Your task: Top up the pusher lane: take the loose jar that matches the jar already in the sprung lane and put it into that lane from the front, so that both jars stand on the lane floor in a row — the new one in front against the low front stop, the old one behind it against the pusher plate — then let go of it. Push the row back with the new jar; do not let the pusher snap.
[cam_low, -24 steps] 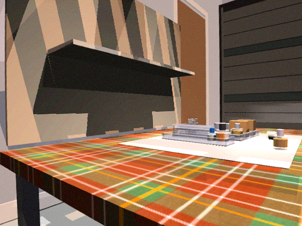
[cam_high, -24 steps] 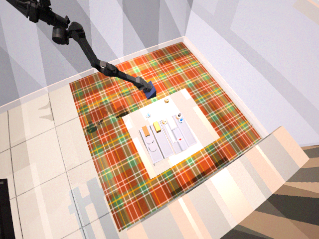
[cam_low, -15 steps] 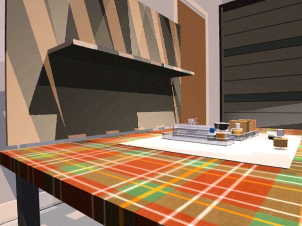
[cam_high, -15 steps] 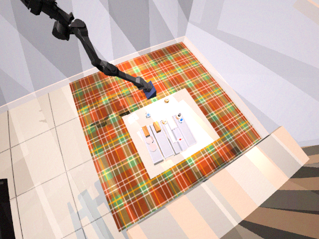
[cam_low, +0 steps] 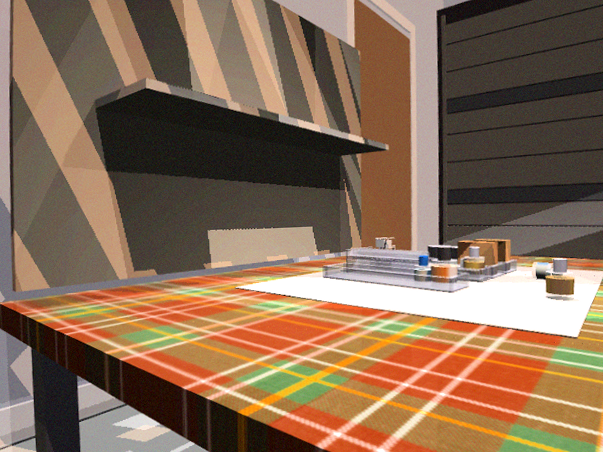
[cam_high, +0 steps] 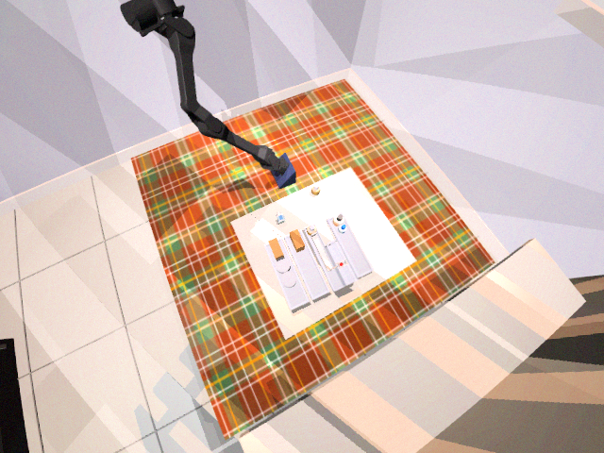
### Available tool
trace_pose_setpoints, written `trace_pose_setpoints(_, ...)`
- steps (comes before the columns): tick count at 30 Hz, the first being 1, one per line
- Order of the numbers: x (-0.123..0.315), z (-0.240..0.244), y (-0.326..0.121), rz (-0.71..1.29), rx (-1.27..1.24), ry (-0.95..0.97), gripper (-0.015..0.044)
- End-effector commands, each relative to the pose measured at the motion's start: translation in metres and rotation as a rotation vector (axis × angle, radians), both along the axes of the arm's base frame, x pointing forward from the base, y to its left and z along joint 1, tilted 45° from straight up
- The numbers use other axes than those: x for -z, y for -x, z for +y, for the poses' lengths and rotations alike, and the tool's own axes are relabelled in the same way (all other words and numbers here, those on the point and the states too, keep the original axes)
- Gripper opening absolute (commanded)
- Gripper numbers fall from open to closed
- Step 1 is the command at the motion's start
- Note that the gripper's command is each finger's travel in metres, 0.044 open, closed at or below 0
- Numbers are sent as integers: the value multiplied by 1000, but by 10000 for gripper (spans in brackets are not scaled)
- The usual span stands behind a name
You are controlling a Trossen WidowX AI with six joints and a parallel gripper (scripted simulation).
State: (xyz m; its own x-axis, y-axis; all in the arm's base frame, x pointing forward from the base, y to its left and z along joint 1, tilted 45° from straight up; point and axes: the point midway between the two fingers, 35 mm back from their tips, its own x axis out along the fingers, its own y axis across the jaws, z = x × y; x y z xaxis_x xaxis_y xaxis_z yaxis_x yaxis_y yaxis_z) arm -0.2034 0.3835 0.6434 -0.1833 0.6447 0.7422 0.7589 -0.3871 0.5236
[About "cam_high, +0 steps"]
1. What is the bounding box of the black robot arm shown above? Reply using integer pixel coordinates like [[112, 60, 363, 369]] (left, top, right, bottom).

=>
[[120, 0, 289, 175]]

